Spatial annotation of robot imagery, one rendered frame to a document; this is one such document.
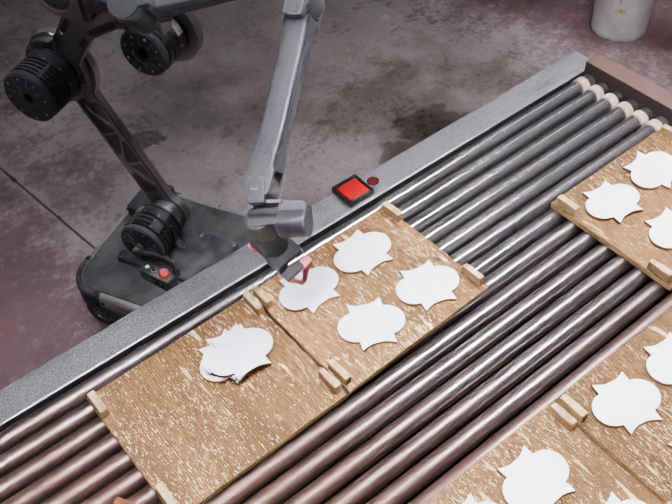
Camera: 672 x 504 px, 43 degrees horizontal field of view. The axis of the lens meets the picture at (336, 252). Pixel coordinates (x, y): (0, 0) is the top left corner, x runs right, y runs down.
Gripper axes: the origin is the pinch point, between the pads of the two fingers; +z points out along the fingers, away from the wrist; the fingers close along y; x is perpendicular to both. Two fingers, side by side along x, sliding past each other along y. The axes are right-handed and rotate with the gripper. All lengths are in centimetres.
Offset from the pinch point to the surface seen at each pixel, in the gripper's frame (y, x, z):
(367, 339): -19.0, -1.8, 12.0
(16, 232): 171, 43, 93
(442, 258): -13.4, -29.0, 19.8
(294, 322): -4.3, 6.2, 10.4
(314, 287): -0.3, -2.8, 11.8
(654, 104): -14, -106, 40
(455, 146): 13, -59, 29
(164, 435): -8.3, 41.7, 1.2
